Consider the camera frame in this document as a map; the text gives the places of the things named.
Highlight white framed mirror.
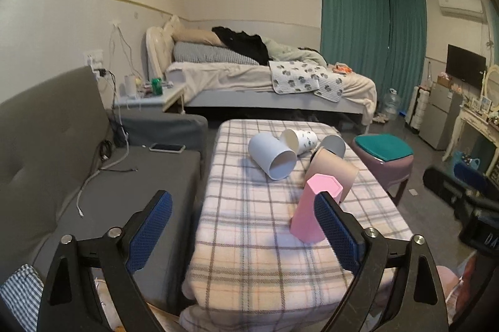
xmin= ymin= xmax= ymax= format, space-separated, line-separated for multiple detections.
xmin=480 ymin=64 xmax=499 ymax=110

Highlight smartphone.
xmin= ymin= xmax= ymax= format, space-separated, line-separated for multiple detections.
xmin=149 ymin=143 xmax=186 ymax=153

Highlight pink cloth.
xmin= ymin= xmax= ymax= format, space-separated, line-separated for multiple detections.
xmin=434 ymin=265 xmax=482 ymax=321

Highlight white leaf-print cup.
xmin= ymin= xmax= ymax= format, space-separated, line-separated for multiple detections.
xmin=280 ymin=128 xmax=318 ymax=156

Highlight blue bag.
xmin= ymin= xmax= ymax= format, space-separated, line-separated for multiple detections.
xmin=452 ymin=150 xmax=482 ymax=179

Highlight teal seat cushion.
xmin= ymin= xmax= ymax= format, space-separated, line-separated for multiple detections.
xmin=356 ymin=134 xmax=414 ymax=162

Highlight pink hexagonal cup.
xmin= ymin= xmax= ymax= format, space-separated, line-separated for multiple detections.
xmin=289 ymin=173 xmax=344 ymax=242

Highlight teal curtain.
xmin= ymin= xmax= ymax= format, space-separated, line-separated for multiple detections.
xmin=320 ymin=0 xmax=428 ymax=115

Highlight wall power outlet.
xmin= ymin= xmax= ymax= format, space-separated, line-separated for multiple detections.
xmin=84 ymin=50 xmax=105 ymax=72

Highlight clear water jug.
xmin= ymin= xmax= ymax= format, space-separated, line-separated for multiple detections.
xmin=381 ymin=89 xmax=401 ymax=121

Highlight blue striped cloth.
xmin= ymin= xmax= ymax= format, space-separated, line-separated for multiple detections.
xmin=0 ymin=264 xmax=45 ymax=319

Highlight purple plastic stool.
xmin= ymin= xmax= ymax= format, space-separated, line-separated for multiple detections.
xmin=353 ymin=135 xmax=414 ymax=206

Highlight grey sofa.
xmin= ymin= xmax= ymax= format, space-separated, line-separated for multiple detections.
xmin=0 ymin=65 xmax=210 ymax=317

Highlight bed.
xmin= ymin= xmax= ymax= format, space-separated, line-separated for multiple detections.
xmin=145 ymin=16 xmax=379 ymax=135

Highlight leaf-print mat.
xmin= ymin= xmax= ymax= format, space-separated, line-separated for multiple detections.
xmin=269 ymin=60 xmax=346 ymax=99

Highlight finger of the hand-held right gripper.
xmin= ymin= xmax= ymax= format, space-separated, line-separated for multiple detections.
xmin=423 ymin=166 xmax=470 ymax=202
xmin=453 ymin=161 xmax=490 ymax=196

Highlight grey small fridge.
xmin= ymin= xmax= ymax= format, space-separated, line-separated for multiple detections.
xmin=419 ymin=83 xmax=464 ymax=151

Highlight plaid tablecloth table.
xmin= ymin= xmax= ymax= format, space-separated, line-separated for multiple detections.
xmin=178 ymin=119 xmax=414 ymax=332

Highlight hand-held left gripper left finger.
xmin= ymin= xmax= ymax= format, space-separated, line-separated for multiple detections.
xmin=37 ymin=190 xmax=174 ymax=332

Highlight pale green quilt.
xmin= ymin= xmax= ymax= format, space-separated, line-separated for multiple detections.
xmin=260 ymin=37 xmax=328 ymax=65

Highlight white bedside table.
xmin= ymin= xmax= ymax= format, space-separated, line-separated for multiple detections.
xmin=115 ymin=84 xmax=186 ymax=116

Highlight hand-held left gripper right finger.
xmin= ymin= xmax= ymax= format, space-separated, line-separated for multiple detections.
xmin=314 ymin=191 xmax=455 ymax=332

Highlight black clothing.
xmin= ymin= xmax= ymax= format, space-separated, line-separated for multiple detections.
xmin=211 ymin=26 xmax=270 ymax=65

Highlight beige cup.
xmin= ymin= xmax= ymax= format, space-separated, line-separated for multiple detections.
xmin=304 ymin=147 xmax=359 ymax=205

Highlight white charging cable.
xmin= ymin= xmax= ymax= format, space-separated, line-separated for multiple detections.
xmin=76 ymin=144 xmax=129 ymax=218

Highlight black television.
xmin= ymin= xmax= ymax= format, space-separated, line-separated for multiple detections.
xmin=446 ymin=44 xmax=487 ymax=90

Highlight beige pillow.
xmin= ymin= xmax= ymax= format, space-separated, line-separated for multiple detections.
xmin=162 ymin=16 xmax=223 ymax=46

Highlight pale blue cup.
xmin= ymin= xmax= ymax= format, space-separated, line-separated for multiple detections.
xmin=248 ymin=132 xmax=298 ymax=181

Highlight white air conditioner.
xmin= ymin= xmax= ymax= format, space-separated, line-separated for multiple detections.
xmin=437 ymin=0 xmax=488 ymax=21

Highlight grey striped pillow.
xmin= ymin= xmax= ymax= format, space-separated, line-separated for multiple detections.
xmin=172 ymin=41 xmax=261 ymax=65

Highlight white dressing table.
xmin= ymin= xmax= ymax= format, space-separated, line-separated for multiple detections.
xmin=442 ymin=104 xmax=499 ymax=177

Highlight grey cup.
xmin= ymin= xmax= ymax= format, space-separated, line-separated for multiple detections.
xmin=320 ymin=135 xmax=346 ymax=159

